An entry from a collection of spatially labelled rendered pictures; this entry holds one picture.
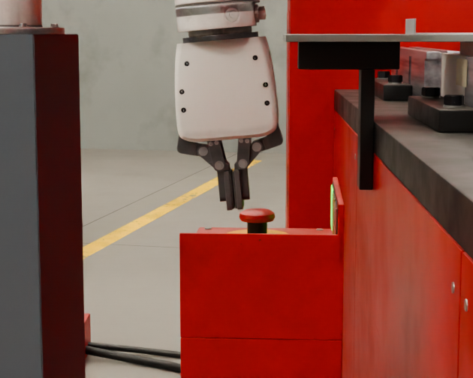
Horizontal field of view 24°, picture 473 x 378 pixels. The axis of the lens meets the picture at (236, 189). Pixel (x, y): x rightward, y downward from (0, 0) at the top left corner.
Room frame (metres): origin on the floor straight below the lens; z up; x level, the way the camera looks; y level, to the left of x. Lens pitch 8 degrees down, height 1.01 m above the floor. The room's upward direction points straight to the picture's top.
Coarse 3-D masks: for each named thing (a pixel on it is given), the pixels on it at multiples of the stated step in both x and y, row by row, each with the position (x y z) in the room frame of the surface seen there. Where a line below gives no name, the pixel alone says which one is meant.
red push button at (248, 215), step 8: (248, 208) 1.20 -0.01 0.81; (256, 208) 1.20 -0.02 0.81; (264, 208) 1.20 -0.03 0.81; (240, 216) 1.18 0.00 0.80; (248, 216) 1.17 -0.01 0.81; (256, 216) 1.17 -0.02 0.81; (264, 216) 1.17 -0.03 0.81; (272, 216) 1.18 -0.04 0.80; (248, 224) 1.19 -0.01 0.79; (256, 224) 1.18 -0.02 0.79; (264, 224) 1.18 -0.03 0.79; (248, 232) 1.19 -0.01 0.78; (256, 232) 1.18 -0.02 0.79; (264, 232) 1.18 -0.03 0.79
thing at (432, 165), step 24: (336, 96) 2.36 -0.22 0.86; (384, 120) 1.60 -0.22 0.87; (408, 120) 1.60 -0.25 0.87; (384, 144) 1.44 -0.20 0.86; (408, 144) 1.26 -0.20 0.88; (432, 144) 1.26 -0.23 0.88; (456, 144) 1.26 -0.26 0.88; (408, 168) 1.20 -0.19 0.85; (432, 168) 1.04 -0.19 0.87; (456, 168) 1.04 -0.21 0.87; (432, 192) 1.03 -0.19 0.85; (456, 192) 0.90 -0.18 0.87; (456, 216) 0.90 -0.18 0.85; (456, 240) 0.90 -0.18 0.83
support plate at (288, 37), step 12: (288, 36) 1.51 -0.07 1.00; (300, 36) 1.51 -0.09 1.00; (312, 36) 1.51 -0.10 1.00; (324, 36) 1.51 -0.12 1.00; (336, 36) 1.51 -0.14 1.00; (348, 36) 1.51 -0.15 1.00; (360, 36) 1.51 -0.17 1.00; (372, 36) 1.50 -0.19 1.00; (384, 36) 1.50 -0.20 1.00; (396, 36) 1.50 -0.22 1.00; (408, 36) 1.50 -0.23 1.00; (420, 36) 1.50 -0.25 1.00; (432, 36) 1.50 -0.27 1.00; (444, 36) 1.50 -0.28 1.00; (456, 36) 1.50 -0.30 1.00; (468, 36) 1.50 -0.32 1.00
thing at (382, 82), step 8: (376, 80) 2.21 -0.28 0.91; (384, 80) 2.21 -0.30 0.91; (376, 88) 2.17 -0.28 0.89; (384, 88) 2.04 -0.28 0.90; (392, 88) 2.04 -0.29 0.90; (400, 88) 2.04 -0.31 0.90; (408, 88) 2.04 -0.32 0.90; (384, 96) 2.04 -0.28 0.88; (392, 96) 2.04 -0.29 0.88; (400, 96) 2.04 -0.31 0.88
